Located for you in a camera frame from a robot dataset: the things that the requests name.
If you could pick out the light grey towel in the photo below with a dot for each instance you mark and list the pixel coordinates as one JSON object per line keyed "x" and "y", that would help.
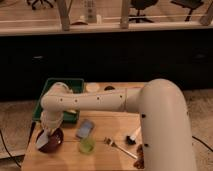
{"x": 42, "y": 140}

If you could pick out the black office chair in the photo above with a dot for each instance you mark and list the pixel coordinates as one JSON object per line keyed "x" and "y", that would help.
{"x": 141, "y": 5}

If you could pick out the small green cup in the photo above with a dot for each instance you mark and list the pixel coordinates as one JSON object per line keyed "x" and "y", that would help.
{"x": 86, "y": 145}

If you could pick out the brown grape bunch toy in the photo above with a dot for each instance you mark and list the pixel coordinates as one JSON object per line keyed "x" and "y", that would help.
{"x": 139, "y": 163}

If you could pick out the dark purple bowl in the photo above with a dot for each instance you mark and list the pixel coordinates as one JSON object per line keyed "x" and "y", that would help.
{"x": 55, "y": 140}

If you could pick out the green plastic tray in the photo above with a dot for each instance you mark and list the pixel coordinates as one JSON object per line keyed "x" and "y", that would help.
{"x": 75, "y": 84}

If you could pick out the blue sponge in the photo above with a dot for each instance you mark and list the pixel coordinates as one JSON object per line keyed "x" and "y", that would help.
{"x": 85, "y": 128}

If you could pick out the cream round object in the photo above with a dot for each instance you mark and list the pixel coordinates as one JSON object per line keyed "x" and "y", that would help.
{"x": 92, "y": 87}

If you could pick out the white handled black brush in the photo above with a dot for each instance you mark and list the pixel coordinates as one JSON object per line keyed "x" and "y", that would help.
{"x": 131, "y": 139}

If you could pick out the dark round object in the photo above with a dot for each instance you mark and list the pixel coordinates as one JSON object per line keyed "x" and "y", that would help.
{"x": 109, "y": 88}

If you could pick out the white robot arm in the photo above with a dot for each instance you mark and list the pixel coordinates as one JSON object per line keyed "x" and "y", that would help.
{"x": 166, "y": 130}

